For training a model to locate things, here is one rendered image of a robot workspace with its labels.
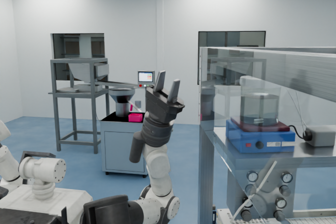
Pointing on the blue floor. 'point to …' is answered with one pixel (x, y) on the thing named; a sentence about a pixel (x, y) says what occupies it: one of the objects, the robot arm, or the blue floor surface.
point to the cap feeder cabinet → (120, 145)
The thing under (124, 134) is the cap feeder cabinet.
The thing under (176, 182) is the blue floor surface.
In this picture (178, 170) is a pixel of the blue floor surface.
